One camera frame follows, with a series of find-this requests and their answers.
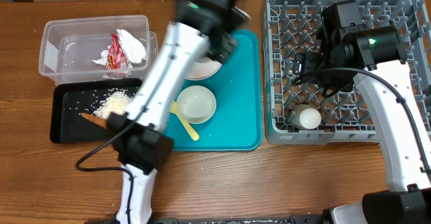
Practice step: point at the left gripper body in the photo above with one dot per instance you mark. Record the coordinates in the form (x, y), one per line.
(221, 51)

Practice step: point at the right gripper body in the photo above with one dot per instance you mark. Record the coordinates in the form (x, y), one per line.
(308, 62)

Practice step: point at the white cup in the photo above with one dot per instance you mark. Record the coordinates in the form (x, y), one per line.
(306, 117)

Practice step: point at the pale green bowl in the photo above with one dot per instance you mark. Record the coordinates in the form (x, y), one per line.
(196, 104)

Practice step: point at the white napkin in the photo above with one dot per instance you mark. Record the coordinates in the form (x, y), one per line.
(134, 51)

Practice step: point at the red ketchup packet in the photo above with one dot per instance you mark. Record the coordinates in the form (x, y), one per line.
(116, 58)

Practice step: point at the brown sausage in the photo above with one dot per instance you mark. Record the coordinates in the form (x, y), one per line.
(94, 119)

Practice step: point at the pink bowl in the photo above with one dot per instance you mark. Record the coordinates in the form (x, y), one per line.
(240, 17)

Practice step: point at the white rice pile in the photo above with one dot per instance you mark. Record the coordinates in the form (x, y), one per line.
(112, 104)

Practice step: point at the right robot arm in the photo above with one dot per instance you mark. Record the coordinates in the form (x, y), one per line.
(374, 62)

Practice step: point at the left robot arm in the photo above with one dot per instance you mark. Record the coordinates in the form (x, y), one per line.
(201, 28)

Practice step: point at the pink plate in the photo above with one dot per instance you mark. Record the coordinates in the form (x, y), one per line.
(203, 69)

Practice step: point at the grey dish rack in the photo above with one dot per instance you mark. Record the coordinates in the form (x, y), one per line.
(290, 26)

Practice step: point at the teal serving tray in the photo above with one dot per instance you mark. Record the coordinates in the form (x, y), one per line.
(236, 124)

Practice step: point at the yellow plastic spoon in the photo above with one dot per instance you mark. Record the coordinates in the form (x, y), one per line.
(189, 129)

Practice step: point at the clear plastic bin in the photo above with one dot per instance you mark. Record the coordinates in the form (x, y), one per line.
(69, 48)

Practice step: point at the black tray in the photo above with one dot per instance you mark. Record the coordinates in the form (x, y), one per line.
(72, 128)

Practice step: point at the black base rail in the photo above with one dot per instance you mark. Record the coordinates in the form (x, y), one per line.
(293, 219)

